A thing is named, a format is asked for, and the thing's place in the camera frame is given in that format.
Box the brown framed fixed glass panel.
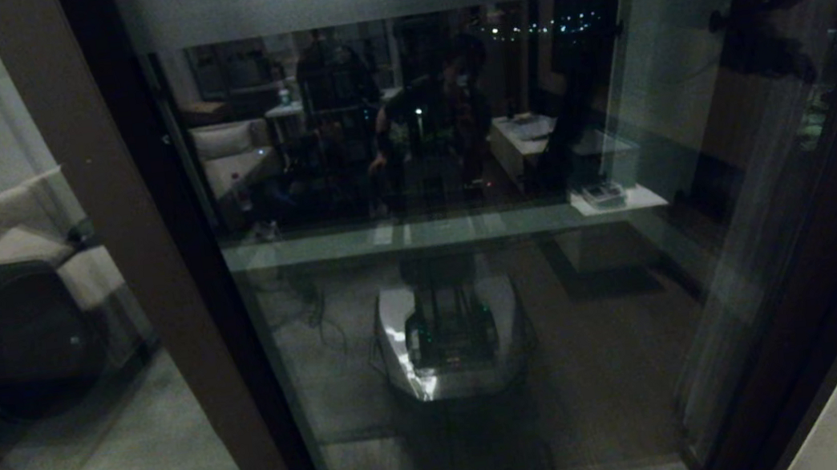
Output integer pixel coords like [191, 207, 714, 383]
[0, 0, 321, 470]

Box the beige sofa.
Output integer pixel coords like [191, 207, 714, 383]
[0, 156, 159, 382]

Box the dark green cloth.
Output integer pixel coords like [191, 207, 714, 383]
[63, 215, 102, 250]

